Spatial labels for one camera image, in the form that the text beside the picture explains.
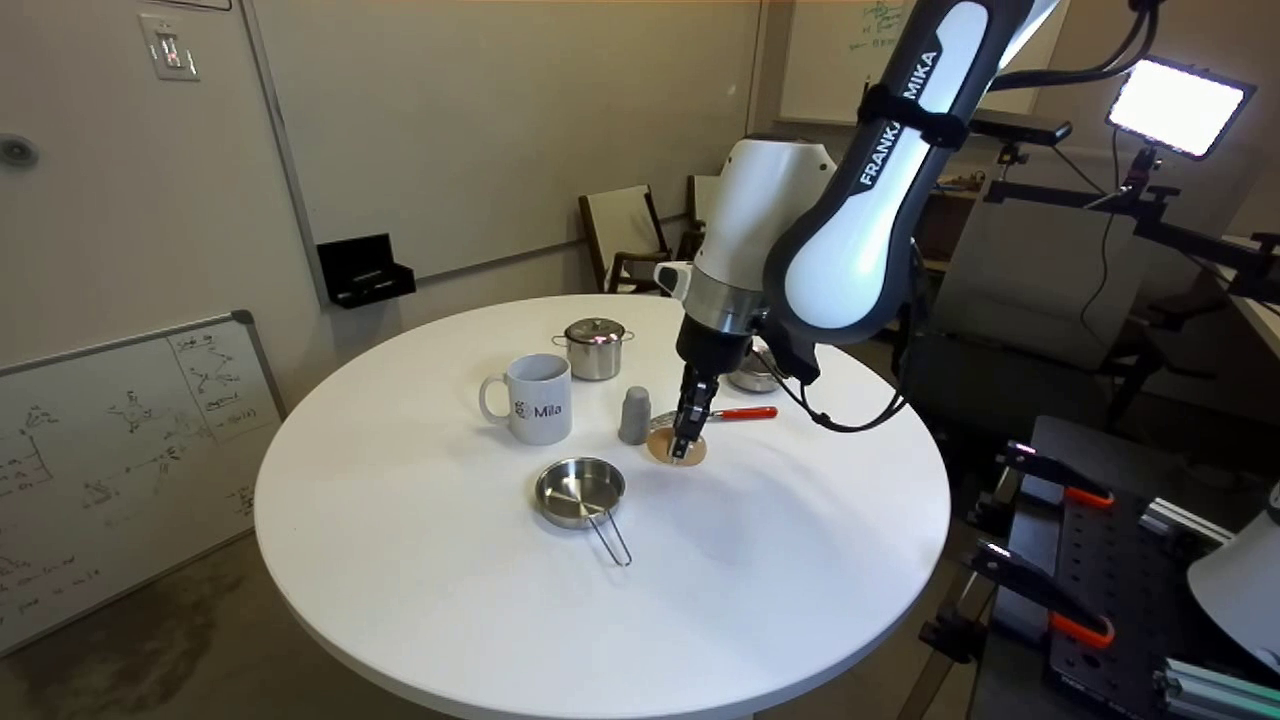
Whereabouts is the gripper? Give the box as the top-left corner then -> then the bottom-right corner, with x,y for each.
670,317 -> 754,463

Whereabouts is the tan toy egg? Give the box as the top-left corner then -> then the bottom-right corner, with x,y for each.
646,425 -> 708,468

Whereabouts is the small steel pan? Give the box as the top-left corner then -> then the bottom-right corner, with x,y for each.
533,456 -> 634,569

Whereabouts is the small grey cup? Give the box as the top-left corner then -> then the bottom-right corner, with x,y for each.
617,386 -> 654,447

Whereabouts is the small steel pot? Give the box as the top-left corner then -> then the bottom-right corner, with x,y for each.
726,344 -> 787,395
551,317 -> 636,383

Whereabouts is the steel pot lid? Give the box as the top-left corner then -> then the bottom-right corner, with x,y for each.
564,317 -> 627,347

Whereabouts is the white mug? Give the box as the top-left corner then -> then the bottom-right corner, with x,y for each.
478,353 -> 575,447

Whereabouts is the black marker tray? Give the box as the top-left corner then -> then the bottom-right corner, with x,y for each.
316,232 -> 418,310

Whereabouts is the black orange clamp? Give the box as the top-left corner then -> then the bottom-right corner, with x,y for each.
968,439 -> 1118,534
918,538 -> 1118,665

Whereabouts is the aluminium profile bar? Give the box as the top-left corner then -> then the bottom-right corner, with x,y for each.
1138,496 -> 1237,548
1153,657 -> 1280,720

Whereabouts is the light panel on stand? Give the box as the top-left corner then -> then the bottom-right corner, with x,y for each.
1085,54 -> 1259,213

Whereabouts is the whiteboard with drawings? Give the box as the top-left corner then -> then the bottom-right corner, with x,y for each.
0,309 -> 289,658

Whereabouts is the red handled spatula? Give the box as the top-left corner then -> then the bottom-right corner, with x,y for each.
650,404 -> 779,432

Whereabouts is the wall whiteboard with green writing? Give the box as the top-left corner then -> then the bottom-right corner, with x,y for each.
777,0 -> 1043,128

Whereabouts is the wall switch plate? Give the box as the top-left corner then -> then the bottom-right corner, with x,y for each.
138,11 -> 201,83

